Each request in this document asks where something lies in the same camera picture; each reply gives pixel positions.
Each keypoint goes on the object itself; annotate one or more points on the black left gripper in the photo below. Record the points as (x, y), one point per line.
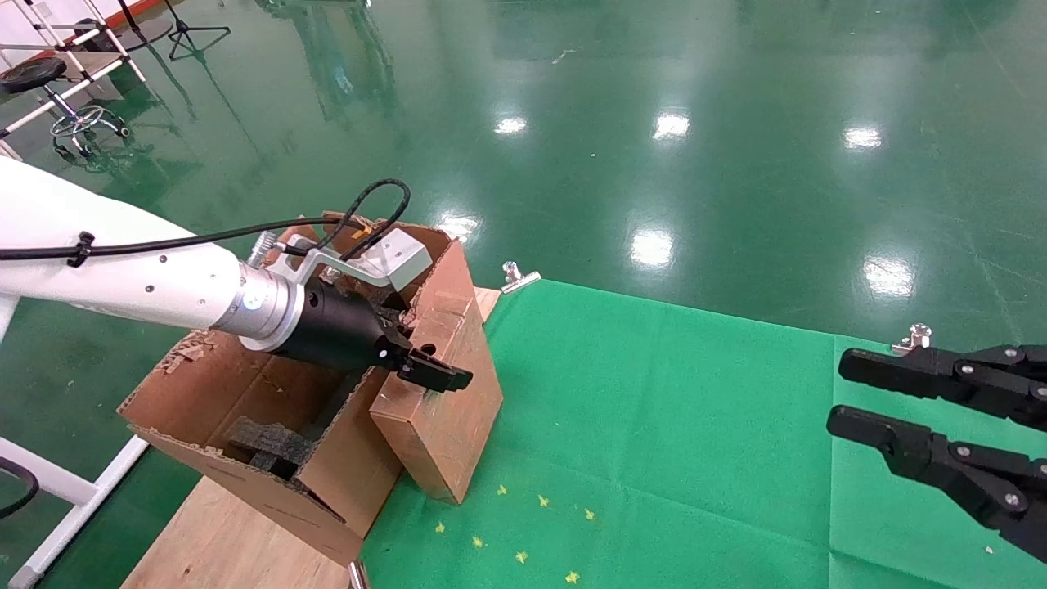
(343, 331)

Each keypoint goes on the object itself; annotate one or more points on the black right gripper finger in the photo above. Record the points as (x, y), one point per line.
(965, 376)
(965, 478)

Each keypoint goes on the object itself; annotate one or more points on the wooden rectangular block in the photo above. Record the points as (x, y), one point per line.
(458, 425)

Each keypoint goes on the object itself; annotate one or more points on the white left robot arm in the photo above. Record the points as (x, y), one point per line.
(123, 270)

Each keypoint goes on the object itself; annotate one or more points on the large open cardboard carton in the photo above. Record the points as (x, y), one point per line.
(339, 483)

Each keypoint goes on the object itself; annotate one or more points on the silver metal clip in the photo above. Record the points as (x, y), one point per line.
(918, 337)
(357, 577)
(517, 282)

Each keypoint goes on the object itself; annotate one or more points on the black foam block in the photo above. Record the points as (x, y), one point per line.
(270, 442)

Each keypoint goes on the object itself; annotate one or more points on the green table cloth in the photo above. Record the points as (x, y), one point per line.
(654, 425)

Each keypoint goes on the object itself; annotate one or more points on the black tripod microphone stand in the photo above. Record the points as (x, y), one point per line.
(188, 30)

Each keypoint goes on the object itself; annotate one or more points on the black pole stand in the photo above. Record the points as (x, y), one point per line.
(151, 33)

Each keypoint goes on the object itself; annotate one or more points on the black stool with chrome base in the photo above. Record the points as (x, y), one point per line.
(31, 74)

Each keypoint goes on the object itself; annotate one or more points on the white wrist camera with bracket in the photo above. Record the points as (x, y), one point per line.
(401, 258)

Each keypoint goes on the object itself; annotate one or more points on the white metal floor frame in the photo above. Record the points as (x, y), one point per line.
(82, 507)

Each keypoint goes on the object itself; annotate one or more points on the white frame work table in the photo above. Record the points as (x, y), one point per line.
(90, 65)

